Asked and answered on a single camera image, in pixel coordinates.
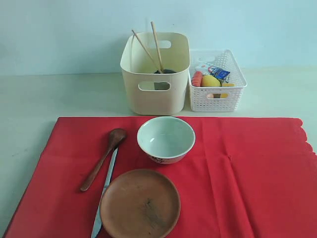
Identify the white ceramic floral bowl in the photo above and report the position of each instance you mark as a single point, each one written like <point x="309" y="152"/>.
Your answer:
<point x="166" y="140"/>

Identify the stainless steel cup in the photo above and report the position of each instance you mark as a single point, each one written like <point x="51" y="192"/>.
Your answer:
<point x="162" y="86"/>

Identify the red grilled sausage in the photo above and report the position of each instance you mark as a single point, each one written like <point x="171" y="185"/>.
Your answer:
<point x="197" y="79"/>

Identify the yellow lemon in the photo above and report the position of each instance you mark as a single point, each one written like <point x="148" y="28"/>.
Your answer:
<point x="210" y="81"/>

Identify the yellow cheese wedge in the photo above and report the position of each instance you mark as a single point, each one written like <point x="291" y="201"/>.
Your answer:
<point x="225" y="95"/>

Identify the blue white milk carton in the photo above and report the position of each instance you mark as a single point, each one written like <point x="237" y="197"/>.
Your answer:
<point x="207" y="68"/>

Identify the cream plastic storage bin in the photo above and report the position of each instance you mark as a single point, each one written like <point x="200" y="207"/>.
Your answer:
<point x="139" y="73"/>

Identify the dark wooden spoon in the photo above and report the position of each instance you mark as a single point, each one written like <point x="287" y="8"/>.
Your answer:
<point x="115" y="137"/>

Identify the white perforated plastic basket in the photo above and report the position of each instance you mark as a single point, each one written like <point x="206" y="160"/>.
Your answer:
<point x="198" y="95"/>

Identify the brown wooden plate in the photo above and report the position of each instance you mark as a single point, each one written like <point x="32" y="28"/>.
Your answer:
<point x="140" y="203"/>

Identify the red tablecloth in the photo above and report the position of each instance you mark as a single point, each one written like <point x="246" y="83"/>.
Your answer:
<point x="244" y="178"/>

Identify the steel table knife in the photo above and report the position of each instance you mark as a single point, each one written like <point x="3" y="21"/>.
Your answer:
<point x="97" y="222"/>

